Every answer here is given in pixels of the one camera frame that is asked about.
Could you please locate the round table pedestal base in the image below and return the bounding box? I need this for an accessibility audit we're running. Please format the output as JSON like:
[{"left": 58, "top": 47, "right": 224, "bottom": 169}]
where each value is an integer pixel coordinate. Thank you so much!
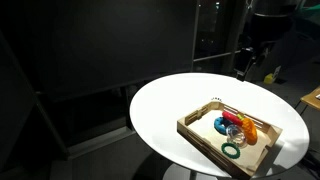
[{"left": 162, "top": 162, "right": 221, "bottom": 180}]

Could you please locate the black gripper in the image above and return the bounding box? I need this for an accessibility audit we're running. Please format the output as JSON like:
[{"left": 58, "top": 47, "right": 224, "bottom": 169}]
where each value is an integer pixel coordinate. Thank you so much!
[{"left": 233, "top": 46, "right": 258, "bottom": 83}]

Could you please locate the wooden side table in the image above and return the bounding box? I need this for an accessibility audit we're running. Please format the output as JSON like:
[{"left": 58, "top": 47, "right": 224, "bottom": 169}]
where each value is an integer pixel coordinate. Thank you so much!
[{"left": 299, "top": 85, "right": 320, "bottom": 112}]

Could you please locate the vertical metal frame post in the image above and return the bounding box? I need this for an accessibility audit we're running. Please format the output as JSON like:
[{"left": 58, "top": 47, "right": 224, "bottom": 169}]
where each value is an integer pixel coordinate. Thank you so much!
[{"left": 190, "top": 0, "right": 201, "bottom": 73}]

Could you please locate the grey board stand base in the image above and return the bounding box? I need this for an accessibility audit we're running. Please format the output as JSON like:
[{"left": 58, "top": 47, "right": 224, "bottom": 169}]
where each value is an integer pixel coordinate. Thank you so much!
[{"left": 66, "top": 125, "right": 136, "bottom": 158}]

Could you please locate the orange toy ring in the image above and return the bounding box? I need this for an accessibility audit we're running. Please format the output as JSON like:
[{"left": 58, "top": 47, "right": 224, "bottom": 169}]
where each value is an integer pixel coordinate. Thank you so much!
[{"left": 241, "top": 117, "right": 259, "bottom": 146}]

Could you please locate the small yellow object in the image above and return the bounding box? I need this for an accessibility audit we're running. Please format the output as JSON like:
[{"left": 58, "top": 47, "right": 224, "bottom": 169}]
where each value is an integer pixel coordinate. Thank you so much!
[{"left": 263, "top": 73, "right": 275, "bottom": 84}]

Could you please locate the red toy ring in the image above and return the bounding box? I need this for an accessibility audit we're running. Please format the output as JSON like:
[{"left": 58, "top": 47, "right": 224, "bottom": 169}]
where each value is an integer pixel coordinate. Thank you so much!
[{"left": 221, "top": 110, "right": 244, "bottom": 127}]

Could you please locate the wooden tray box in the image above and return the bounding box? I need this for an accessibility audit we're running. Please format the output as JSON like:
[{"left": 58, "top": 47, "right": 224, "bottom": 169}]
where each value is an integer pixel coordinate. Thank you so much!
[{"left": 176, "top": 100, "right": 284, "bottom": 180}]

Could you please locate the horizontal metal frame bar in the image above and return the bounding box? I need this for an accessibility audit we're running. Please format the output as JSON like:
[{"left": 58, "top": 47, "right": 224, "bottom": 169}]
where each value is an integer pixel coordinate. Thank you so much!
[{"left": 193, "top": 49, "right": 243, "bottom": 63}]

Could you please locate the large black panel board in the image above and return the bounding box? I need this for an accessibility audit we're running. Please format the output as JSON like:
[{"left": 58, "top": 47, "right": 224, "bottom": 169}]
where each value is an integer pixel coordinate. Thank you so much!
[{"left": 0, "top": 0, "right": 198, "bottom": 104}]

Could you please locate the blue toy ring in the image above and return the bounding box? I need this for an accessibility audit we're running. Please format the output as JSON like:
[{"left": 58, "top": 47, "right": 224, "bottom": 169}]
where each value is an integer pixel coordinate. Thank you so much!
[{"left": 213, "top": 116, "right": 231, "bottom": 135}]

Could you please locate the green toy ring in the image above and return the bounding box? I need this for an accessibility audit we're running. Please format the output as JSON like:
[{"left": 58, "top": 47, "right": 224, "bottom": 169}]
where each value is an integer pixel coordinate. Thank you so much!
[{"left": 220, "top": 142, "right": 241, "bottom": 160}]

